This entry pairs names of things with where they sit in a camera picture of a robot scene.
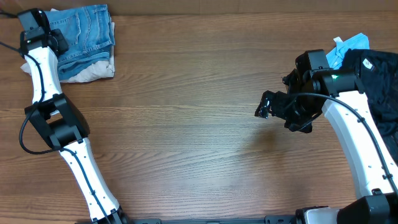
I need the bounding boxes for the blue denim jeans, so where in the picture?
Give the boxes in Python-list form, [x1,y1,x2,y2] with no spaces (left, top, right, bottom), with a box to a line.
[43,4,116,82]

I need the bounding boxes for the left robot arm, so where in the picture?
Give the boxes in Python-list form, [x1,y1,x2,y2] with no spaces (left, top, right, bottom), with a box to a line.
[17,9,129,224]

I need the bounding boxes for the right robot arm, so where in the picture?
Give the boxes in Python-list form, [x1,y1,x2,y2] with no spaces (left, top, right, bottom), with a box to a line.
[255,49,397,223]

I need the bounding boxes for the light blue shirt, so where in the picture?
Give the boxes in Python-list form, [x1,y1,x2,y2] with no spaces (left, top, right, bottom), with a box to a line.
[326,33,370,70]

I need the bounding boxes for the folded beige trousers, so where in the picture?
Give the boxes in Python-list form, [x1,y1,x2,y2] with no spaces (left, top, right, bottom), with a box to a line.
[20,8,116,84]

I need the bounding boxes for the black printed garment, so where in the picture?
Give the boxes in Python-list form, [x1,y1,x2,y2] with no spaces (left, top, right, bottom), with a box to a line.
[341,49,397,162]

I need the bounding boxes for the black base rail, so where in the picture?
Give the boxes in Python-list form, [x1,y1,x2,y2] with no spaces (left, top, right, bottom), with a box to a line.
[74,213,299,224]

